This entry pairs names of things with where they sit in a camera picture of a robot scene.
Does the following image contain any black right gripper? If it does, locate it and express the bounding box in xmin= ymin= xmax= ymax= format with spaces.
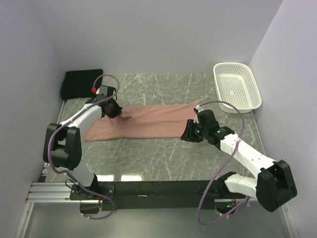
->
xmin=180 ymin=119 xmax=209 ymax=143

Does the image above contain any pink graphic t-shirt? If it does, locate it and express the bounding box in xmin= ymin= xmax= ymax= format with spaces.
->
xmin=84 ymin=103 xmax=198 ymax=141

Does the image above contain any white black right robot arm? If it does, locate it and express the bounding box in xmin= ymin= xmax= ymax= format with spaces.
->
xmin=180 ymin=106 xmax=298 ymax=212

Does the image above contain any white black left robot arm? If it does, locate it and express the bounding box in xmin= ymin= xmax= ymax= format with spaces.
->
xmin=43 ymin=85 xmax=122 ymax=199

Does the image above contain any folded black t-shirt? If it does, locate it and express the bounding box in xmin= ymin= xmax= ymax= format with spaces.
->
xmin=60 ymin=69 xmax=103 ymax=100

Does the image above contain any white perforated plastic basket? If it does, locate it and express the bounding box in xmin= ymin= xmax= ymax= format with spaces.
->
xmin=213 ymin=62 xmax=262 ymax=113

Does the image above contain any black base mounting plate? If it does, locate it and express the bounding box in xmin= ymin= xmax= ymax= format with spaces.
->
xmin=69 ymin=179 xmax=247 ymax=214

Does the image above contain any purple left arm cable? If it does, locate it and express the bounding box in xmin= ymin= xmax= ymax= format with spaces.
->
xmin=47 ymin=73 xmax=119 ymax=221

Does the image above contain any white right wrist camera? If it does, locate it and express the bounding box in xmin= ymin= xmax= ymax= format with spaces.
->
xmin=194 ymin=105 xmax=204 ymax=116

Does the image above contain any aluminium extrusion rail frame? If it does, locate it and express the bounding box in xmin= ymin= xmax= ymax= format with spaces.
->
xmin=13 ymin=101 xmax=298 ymax=238

